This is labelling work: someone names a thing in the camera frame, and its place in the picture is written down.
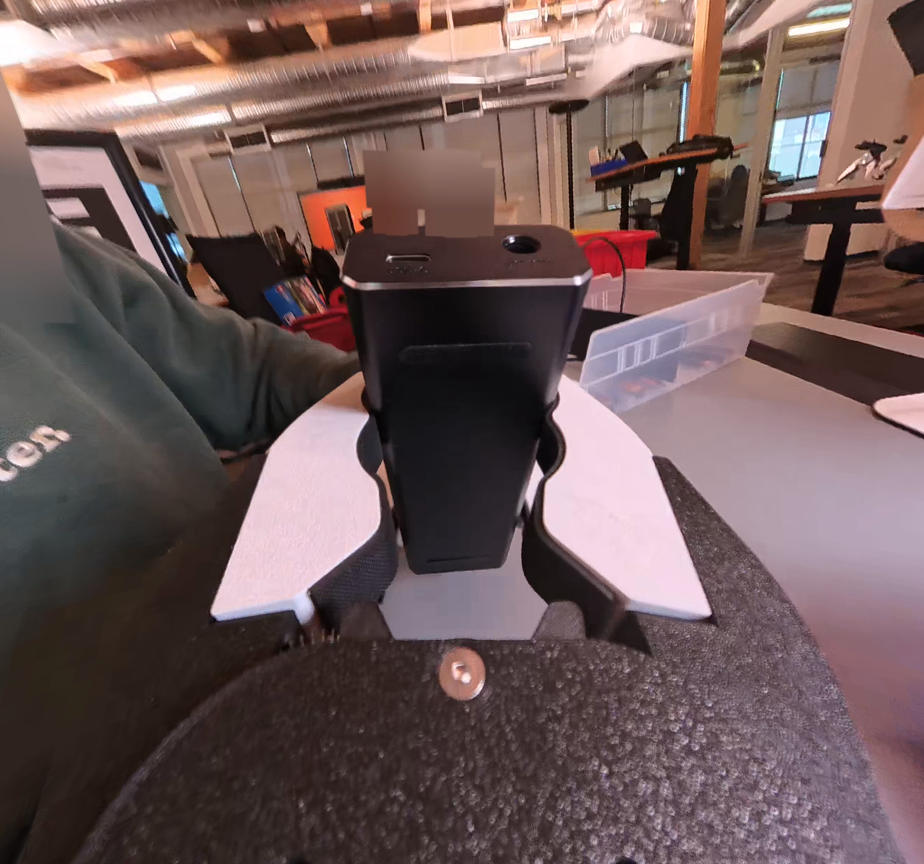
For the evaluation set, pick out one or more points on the black laptop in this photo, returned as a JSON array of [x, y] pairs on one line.
[[634, 153]]

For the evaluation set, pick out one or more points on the black folded panels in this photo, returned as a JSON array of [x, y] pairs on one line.
[[231, 272]]

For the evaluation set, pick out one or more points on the black multi-port usb hub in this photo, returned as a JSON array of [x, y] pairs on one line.
[[462, 409]]

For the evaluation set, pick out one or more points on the wooden top standing desk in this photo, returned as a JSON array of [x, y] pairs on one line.
[[650, 162]]

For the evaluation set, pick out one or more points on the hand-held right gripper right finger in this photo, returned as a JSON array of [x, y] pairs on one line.
[[621, 517]]

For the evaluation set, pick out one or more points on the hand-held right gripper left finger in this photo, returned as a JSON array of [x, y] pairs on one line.
[[303, 517]]

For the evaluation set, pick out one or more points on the black office chair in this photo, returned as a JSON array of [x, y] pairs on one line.
[[675, 214], [906, 261]]

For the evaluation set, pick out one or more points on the clear plastic bin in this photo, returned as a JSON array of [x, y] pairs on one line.
[[693, 322]]

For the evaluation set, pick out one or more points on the black framed tag sign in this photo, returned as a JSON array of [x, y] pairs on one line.
[[108, 185]]

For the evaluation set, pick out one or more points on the ceiling air vent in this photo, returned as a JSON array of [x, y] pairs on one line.
[[249, 138], [462, 106]]

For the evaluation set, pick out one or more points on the red storage bin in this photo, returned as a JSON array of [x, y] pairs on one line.
[[635, 247]]

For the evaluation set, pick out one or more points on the orange wall panel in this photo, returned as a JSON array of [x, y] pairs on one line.
[[317, 214]]

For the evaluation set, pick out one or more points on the grey gripper tool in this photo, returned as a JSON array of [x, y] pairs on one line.
[[855, 163], [891, 156]]

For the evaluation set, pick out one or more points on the white sign stand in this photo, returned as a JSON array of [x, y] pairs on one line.
[[902, 413]]

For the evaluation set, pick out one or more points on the person's left forearm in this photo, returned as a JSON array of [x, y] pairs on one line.
[[216, 358]]

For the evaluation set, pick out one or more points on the black floor lamp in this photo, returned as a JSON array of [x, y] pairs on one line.
[[570, 156]]

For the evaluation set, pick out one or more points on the black flat box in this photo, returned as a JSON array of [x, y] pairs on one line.
[[606, 333]]

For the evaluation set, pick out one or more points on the silver ceiling ducts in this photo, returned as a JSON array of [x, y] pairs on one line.
[[180, 91]]

